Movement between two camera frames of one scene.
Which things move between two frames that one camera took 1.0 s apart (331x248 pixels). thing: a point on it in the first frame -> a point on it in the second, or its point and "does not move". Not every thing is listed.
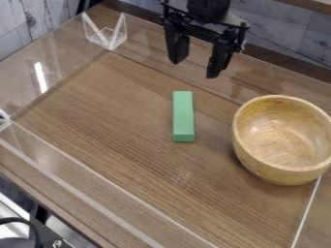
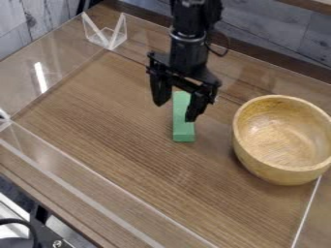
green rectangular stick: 183,116 does not move
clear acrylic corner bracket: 103,36 does not move
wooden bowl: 280,139 does not move
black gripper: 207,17 -> 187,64
